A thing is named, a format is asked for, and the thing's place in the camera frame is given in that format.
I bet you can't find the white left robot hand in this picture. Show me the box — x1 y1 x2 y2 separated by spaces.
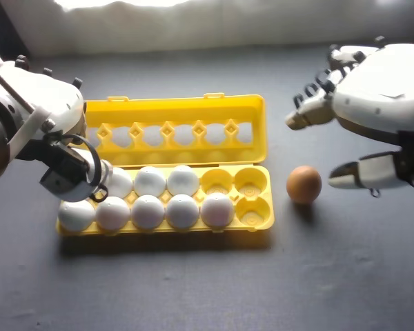
0 54 88 139

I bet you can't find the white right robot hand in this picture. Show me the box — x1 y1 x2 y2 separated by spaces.
284 35 414 198

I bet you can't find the brown toy egg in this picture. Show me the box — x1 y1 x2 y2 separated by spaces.
285 165 323 204

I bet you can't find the yellow plastic egg carton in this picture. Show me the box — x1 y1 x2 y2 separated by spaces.
55 92 275 239

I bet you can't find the white fabric sheet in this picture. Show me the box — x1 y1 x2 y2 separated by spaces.
0 0 414 58

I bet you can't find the grey table cloth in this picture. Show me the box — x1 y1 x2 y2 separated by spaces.
0 44 414 331

